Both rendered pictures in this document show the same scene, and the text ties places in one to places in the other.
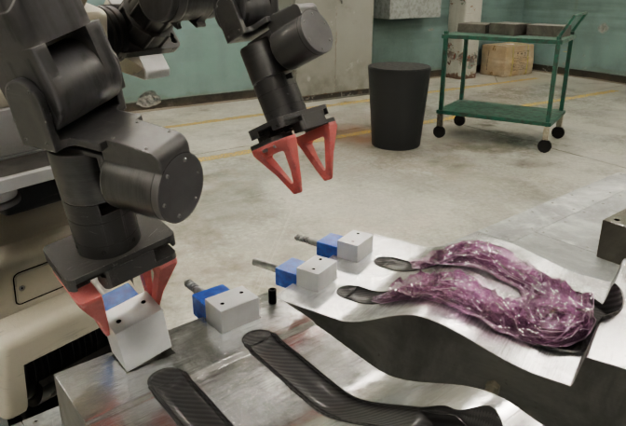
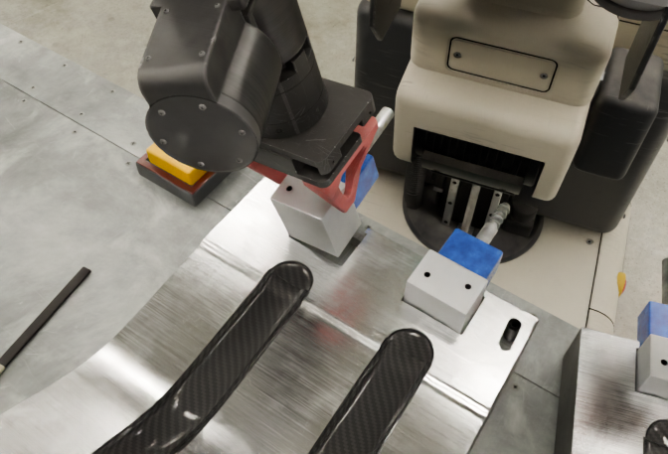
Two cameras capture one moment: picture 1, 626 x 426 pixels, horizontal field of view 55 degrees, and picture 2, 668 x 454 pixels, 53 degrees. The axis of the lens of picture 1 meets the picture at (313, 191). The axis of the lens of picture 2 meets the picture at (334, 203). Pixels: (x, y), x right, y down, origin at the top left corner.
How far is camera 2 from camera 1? 0.46 m
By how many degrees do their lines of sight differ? 64
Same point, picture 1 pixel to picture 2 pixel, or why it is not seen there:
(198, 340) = (376, 279)
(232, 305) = (428, 288)
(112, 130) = not seen: outside the picture
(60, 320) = (465, 114)
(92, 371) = not seen: hidden behind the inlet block
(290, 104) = not seen: outside the picture
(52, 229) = (535, 12)
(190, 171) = (221, 124)
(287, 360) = (389, 404)
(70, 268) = not seen: hidden behind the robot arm
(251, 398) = (289, 386)
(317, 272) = (655, 372)
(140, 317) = (300, 205)
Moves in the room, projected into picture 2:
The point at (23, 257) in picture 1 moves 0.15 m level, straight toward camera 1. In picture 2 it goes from (471, 25) to (380, 89)
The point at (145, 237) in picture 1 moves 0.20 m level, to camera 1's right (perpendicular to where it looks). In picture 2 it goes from (302, 138) to (416, 438)
